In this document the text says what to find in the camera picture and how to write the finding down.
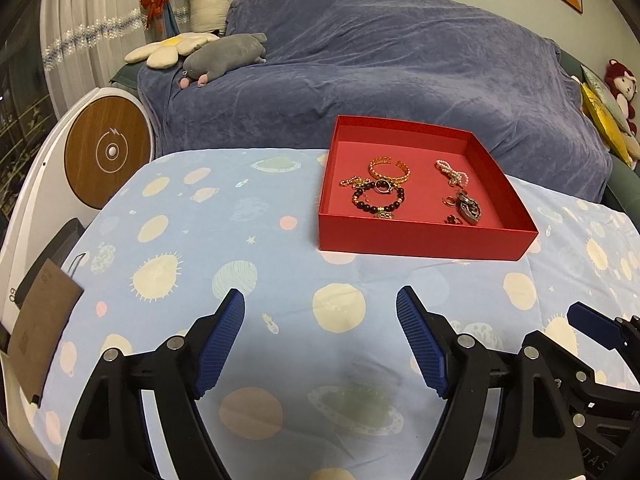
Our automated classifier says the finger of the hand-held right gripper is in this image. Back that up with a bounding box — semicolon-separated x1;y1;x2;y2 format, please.
545;335;640;413
566;301;640;361

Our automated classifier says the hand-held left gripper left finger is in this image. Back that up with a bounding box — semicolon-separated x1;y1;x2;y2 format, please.
59;288;247;480

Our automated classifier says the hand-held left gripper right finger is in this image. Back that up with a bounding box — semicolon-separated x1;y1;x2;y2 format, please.
396;286;588;480

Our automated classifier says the red cardboard box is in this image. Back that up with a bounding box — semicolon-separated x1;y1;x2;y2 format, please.
318;115;540;262

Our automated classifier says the silver oval pendant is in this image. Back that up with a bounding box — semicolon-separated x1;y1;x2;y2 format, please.
456;191;485;226

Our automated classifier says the dark bead bracelet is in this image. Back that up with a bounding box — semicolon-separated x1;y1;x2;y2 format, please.
351;182;405;220

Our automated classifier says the blue planet print tablecloth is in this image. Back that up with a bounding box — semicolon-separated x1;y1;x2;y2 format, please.
22;147;640;480

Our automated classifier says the dark green sofa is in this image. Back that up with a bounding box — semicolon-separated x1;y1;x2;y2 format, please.
110;45;640;211

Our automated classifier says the gold cuff bangle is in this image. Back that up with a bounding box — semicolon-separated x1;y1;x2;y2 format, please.
368;157;412;183

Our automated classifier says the brown paper tag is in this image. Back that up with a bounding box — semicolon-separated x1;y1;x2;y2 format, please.
7;258;85;407

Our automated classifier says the yellow pillow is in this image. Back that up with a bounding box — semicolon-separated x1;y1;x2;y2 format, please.
580;80;633;166

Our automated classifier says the white device with wooden disc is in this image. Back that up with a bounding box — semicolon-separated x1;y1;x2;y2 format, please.
0;86;157;456

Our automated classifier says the red plush doll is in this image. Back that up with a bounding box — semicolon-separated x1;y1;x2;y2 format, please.
603;58;640;136

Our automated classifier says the pale patterned pillow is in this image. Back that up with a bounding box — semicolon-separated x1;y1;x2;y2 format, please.
580;65;633;136

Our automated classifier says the blue sofa cover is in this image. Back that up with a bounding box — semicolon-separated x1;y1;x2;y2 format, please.
137;0;613;203

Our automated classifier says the grey plush toy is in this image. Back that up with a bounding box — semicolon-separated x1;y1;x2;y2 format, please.
179;32;268;88

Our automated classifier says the flower shaped pillow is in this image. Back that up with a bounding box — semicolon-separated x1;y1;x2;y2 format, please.
124;31;221;70

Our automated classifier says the white curtain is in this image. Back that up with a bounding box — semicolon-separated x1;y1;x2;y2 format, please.
37;0;191;116

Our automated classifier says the red bow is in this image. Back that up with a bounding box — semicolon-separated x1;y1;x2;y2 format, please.
140;0;172;20

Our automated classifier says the pearl bracelet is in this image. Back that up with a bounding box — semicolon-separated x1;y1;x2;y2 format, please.
435;159;469;187

